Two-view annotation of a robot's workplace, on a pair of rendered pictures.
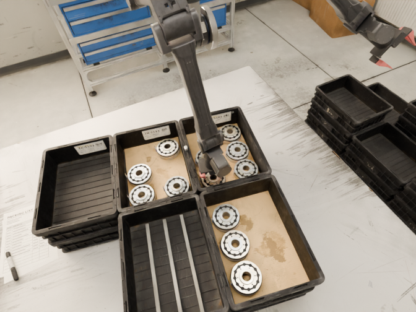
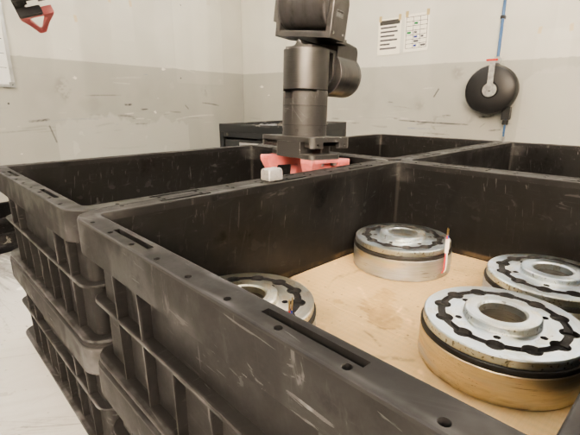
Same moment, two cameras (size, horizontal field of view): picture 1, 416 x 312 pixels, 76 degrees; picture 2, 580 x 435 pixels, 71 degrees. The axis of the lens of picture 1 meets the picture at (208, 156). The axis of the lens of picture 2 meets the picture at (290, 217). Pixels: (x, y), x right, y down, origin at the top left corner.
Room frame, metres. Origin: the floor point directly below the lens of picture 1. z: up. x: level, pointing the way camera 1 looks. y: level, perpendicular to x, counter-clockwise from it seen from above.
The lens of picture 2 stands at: (0.90, 0.43, 1.00)
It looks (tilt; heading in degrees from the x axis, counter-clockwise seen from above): 16 degrees down; 237
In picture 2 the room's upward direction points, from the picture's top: straight up
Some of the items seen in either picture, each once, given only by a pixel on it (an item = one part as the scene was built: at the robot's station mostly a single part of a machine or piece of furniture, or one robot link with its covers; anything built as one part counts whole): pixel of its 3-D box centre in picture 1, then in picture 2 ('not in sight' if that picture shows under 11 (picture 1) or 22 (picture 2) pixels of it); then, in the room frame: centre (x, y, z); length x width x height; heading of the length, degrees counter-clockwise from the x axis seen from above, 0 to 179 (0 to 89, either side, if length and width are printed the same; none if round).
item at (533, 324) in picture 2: (138, 173); (501, 314); (0.65, 0.30, 0.86); 0.05 x 0.05 x 0.01
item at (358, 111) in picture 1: (340, 121); not in sight; (1.30, -0.98, 0.37); 0.40 x 0.30 x 0.45; 21
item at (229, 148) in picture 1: (237, 150); not in sight; (0.73, -0.13, 0.86); 0.10 x 0.10 x 0.01
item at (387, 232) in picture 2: (176, 186); (402, 234); (0.57, 0.14, 0.86); 0.05 x 0.05 x 0.01
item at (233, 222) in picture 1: (226, 216); not in sight; (0.42, -0.05, 0.86); 0.10 x 0.10 x 0.01
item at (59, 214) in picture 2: (221, 145); (203, 172); (0.72, -0.06, 0.92); 0.40 x 0.30 x 0.02; 11
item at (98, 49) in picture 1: (113, 27); not in sight; (2.46, 0.76, 0.60); 0.72 x 0.03 x 0.56; 111
